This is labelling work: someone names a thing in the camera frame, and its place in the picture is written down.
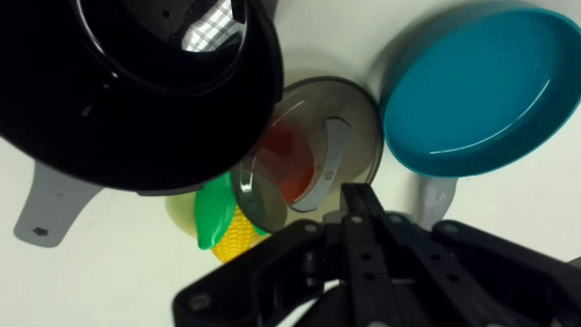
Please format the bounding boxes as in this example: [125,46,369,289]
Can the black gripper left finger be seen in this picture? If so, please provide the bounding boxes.
[171,182,372,327]

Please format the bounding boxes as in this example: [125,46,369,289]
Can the small black toy pot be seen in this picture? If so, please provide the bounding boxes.
[0,0,287,251]

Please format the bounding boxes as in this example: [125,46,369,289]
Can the teal shallow toy pan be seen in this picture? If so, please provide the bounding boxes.
[380,4,581,233]

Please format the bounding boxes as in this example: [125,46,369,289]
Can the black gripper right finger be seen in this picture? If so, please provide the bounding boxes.
[360,182,581,327]

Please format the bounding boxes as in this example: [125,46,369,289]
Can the glass pot lid grey handle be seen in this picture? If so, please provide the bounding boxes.
[233,75,385,236]

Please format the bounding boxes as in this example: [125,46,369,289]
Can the toy corn green husk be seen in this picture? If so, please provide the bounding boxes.
[165,171,273,264]

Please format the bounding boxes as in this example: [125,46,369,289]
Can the red toy vegetable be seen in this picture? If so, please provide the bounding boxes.
[258,117,318,206]

